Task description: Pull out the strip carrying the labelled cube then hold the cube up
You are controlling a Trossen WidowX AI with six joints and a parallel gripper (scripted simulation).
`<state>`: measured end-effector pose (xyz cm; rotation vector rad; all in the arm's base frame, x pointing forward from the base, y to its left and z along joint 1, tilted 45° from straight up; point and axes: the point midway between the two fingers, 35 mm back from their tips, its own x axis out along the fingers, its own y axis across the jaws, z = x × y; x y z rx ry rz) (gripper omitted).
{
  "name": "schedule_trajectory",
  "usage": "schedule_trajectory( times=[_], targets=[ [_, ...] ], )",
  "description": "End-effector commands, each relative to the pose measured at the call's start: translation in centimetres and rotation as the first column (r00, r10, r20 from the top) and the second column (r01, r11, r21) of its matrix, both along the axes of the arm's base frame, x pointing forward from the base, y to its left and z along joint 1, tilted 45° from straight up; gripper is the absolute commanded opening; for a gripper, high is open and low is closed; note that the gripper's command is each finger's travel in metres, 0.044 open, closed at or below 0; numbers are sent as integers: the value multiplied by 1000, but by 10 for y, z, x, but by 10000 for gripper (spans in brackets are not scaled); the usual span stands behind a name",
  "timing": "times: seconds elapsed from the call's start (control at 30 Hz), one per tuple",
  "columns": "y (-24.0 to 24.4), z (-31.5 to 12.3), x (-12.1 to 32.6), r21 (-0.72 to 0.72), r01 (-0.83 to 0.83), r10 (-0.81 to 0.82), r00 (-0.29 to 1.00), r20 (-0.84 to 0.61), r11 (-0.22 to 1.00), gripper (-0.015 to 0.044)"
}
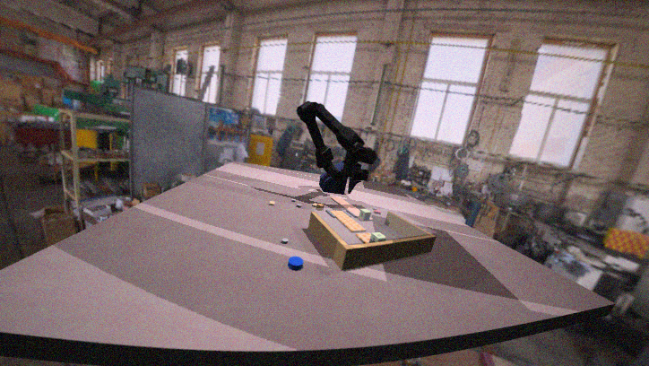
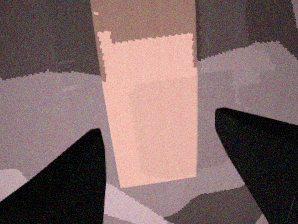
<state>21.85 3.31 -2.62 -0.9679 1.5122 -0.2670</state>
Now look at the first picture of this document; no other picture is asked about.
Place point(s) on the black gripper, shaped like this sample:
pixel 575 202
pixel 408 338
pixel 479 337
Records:
pixel 339 175

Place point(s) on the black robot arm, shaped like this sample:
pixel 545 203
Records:
pixel 345 136

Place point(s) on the blue short cylinder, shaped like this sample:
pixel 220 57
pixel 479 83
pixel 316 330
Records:
pixel 295 263

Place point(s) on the tan open-top wooden box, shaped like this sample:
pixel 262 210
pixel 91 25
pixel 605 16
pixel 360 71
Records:
pixel 357 237

